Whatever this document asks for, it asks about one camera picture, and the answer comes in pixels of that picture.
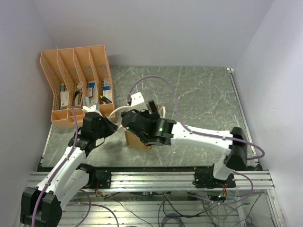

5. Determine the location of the watermelon print canvas bag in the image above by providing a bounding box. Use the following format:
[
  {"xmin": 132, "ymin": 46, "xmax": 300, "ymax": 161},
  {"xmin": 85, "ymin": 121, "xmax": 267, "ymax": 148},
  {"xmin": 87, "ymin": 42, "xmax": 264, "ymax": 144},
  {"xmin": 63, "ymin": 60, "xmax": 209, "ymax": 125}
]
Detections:
[{"xmin": 108, "ymin": 103, "xmax": 166, "ymax": 152}]

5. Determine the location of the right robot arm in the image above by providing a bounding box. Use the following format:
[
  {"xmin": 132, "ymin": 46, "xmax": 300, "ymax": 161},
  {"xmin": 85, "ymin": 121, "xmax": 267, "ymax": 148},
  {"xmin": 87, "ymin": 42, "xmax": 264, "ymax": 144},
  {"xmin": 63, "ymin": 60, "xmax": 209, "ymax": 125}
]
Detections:
[{"xmin": 121, "ymin": 101, "xmax": 247, "ymax": 189}]

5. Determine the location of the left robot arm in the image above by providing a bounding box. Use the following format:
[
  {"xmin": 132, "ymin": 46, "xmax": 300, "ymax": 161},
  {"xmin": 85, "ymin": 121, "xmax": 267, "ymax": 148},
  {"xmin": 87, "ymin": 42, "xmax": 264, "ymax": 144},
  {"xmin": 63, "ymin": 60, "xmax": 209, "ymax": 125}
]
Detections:
[{"xmin": 20, "ymin": 112, "xmax": 118, "ymax": 227}]

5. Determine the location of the yellow highlighter marker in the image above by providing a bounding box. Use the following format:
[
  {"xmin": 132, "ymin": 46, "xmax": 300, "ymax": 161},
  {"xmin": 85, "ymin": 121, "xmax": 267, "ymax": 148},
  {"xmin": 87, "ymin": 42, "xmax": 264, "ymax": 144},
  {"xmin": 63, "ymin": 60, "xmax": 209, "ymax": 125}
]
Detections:
[{"xmin": 100, "ymin": 96, "xmax": 112, "ymax": 104}]

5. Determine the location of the white medicine box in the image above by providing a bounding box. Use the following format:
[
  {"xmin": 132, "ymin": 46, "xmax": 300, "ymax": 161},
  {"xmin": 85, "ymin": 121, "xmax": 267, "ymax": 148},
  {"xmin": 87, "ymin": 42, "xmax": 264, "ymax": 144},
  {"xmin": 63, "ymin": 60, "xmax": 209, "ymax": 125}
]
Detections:
[{"xmin": 60, "ymin": 91, "xmax": 69, "ymax": 109}]

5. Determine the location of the orange plastic file organizer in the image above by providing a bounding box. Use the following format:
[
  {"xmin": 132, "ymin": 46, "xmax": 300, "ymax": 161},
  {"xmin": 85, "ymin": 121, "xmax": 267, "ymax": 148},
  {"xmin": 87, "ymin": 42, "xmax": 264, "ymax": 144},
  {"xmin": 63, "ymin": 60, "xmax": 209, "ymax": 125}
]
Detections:
[{"xmin": 40, "ymin": 45, "xmax": 116, "ymax": 128}]

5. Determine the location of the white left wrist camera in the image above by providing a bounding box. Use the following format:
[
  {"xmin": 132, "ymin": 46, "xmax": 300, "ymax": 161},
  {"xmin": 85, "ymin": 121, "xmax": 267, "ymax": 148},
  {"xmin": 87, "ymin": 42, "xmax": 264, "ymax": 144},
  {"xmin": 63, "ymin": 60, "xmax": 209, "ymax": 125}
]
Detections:
[{"xmin": 82, "ymin": 105, "xmax": 101, "ymax": 115}]

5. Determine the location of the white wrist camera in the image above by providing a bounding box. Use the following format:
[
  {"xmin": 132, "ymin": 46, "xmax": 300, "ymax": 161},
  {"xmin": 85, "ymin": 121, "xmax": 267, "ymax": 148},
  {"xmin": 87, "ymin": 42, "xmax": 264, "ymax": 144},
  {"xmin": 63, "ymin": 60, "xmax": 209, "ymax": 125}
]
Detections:
[
  {"xmin": 127, "ymin": 92, "xmax": 148, "ymax": 112},
  {"xmin": 82, "ymin": 105, "xmax": 101, "ymax": 115}
]

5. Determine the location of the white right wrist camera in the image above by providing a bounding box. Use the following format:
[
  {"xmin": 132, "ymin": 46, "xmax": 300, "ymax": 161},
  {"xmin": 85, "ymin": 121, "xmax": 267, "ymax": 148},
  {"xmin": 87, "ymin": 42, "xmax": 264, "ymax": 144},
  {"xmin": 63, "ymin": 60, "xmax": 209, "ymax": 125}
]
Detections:
[{"xmin": 127, "ymin": 92, "xmax": 148, "ymax": 112}]

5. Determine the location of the aluminium mounting rail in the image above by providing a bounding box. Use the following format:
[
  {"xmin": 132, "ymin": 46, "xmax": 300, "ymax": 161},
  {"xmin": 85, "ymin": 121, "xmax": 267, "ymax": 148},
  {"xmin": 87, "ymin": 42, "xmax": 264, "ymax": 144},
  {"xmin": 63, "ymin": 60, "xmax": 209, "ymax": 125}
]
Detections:
[{"xmin": 29, "ymin": 170, "xmax": 273, "ymax": 192}]

